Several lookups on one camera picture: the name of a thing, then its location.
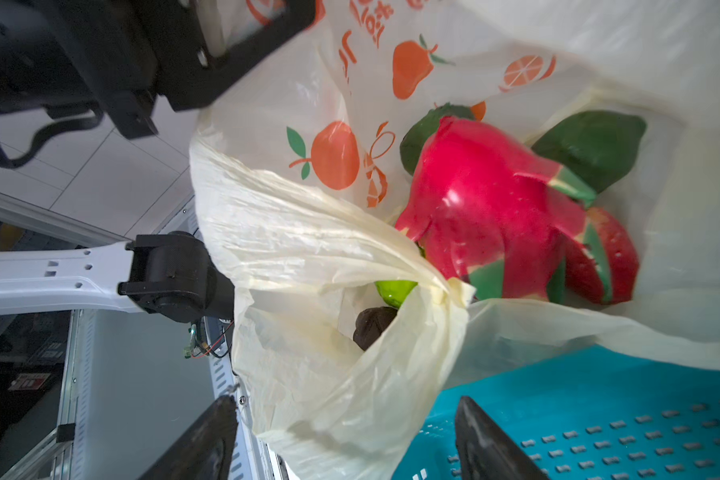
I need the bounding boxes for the translucent cream plastic bag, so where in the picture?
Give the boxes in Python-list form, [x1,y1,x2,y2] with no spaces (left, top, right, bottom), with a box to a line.
[190,1,720,479]

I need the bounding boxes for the left circuit board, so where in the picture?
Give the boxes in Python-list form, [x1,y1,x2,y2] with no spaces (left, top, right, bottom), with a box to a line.
[183,320,234,359]

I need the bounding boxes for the teal plastic basket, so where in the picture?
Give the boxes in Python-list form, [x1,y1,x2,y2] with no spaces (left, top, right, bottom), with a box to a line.
[395,347,720,479]

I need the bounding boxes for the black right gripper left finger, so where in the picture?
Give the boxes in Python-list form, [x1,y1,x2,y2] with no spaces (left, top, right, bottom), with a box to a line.
[139,395,238,480]

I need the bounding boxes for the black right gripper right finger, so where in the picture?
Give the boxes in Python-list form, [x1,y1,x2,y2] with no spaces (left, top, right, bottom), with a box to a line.
[454,396,548,480]

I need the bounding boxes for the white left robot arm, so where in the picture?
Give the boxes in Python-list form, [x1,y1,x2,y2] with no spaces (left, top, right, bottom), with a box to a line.
[0,1,318,323]

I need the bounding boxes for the green custard apple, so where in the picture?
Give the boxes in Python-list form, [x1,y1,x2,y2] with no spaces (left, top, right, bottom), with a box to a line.
[399,103,476,175]

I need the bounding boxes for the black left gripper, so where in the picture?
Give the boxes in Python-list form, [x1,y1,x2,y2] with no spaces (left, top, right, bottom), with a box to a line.
[0,1,317,139]

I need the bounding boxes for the pink dragon fruit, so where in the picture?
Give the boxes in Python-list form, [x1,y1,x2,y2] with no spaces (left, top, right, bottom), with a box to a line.
[395,116,596,301]

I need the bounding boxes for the green guava fruit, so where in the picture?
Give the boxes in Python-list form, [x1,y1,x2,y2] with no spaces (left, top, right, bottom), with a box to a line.
[375,280,418,309]

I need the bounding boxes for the dark purple round fruit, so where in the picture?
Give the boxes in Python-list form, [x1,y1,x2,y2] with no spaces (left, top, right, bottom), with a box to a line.
[353,306,398,351]

